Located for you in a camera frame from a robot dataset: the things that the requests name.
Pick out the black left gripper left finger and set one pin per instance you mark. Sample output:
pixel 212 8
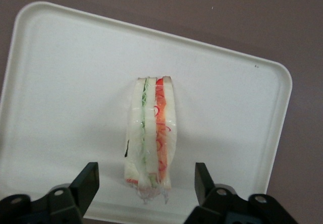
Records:
pixel 83 183

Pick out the triangle sandwich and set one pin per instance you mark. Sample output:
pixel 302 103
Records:
pixel 151 133

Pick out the white plastic tray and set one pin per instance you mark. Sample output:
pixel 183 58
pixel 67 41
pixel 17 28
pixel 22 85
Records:
pixel 75 95

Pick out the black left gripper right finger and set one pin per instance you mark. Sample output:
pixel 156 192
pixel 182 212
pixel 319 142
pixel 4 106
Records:
pixel 204 183

